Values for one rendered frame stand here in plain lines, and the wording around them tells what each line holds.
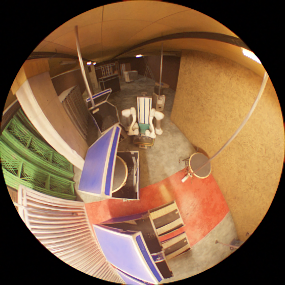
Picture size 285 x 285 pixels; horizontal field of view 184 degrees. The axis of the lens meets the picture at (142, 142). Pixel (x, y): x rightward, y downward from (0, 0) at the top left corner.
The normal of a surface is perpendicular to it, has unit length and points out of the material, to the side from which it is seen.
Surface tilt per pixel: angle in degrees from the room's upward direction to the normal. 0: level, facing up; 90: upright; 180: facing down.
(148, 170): 0
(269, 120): 90
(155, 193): 0
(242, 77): 90
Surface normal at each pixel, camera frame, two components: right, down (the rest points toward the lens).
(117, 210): -0.01, -0.60
